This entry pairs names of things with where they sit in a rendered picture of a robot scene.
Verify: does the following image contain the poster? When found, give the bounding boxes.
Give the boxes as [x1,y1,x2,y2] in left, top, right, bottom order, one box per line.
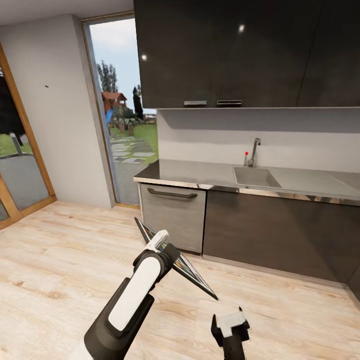
[134,217,218,300]

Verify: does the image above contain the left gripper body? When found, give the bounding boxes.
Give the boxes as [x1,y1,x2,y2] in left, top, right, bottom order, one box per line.
[161,243,181,272]

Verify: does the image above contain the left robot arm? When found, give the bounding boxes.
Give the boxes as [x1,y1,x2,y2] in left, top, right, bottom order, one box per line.
[66,229,181,360]

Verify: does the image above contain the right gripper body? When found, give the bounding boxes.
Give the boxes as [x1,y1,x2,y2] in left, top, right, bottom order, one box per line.
[213,324,250,357]

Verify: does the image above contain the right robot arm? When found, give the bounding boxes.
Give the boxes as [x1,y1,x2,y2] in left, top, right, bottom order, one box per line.
[210,309,250,360]

